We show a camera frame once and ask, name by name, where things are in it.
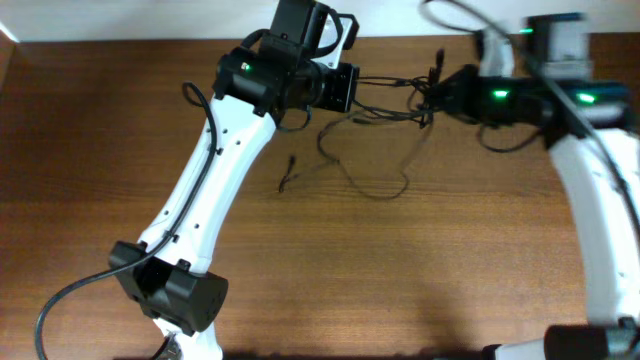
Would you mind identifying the black cable bundle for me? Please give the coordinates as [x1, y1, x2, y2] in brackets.
[277, 47, 447, 201]

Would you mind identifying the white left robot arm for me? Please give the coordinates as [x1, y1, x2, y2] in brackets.
[108, 1, 359, 359]

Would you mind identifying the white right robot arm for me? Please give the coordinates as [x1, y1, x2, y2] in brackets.
[426, 13, 639, 359]

